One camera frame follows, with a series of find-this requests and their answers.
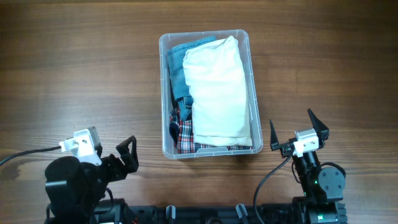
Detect plaid checkered shorts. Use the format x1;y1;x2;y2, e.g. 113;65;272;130
169;108;252;154

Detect blue jeans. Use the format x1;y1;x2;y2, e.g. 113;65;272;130
167;35;216;121

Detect cream cloth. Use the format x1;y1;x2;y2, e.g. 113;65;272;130
183;35;252;147

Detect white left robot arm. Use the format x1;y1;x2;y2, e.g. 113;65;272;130
45;136;139;223

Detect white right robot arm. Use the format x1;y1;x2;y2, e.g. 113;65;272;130
270;109;347;223

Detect clear plastic container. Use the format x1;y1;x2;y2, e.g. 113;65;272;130
159;29;264;159

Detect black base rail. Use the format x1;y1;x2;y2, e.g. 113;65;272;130
94;203;309;224

